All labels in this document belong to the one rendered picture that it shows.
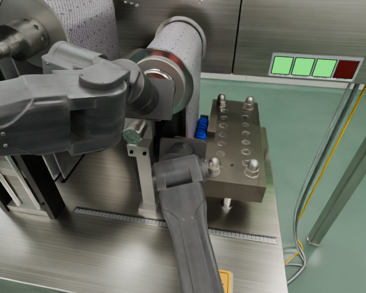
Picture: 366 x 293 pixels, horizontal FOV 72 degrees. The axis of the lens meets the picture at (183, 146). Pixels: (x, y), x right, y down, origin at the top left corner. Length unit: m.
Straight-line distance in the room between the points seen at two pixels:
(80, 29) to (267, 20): 0.49
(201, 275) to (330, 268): 1.56
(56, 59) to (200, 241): 0.28
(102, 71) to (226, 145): 0.51
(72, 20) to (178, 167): 0.38
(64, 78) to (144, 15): 0.60
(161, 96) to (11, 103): 0.24
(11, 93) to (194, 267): 0.25
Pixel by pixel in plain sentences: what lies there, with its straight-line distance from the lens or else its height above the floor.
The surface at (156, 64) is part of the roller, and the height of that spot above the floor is 1.30.
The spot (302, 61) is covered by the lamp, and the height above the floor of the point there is 1.20.
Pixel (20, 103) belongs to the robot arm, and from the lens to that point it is 0.24.
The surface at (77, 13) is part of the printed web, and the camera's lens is 0.63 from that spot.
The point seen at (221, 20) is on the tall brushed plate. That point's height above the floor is 1.30.
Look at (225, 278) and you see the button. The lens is 0.61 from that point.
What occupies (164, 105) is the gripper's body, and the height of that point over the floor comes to 1.27.
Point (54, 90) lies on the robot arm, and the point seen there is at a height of 1.38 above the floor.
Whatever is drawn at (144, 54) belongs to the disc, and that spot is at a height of 1.31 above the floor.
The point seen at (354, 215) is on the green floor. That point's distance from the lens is 2.16.
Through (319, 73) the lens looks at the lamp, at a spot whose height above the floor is 1.17.
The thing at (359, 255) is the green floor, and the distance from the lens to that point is 1.98.
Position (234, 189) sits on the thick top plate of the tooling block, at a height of 1.01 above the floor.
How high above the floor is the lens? 1.48
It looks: 40 degrees down
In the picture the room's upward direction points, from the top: straight up
